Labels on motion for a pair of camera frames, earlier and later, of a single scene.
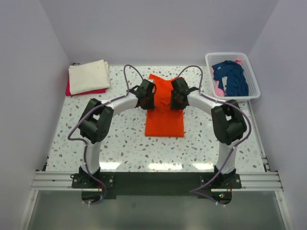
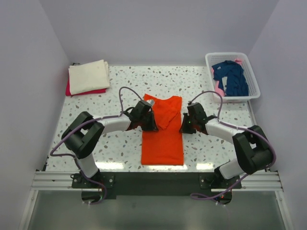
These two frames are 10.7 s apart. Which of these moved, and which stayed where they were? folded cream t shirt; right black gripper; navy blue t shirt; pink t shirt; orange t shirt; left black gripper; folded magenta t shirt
Moved: left black gripper; orange t shirt; right black gripper
Stayed: pink t shirt; folded cream t shirt; folded magenta t shirt; navy blue t shirt
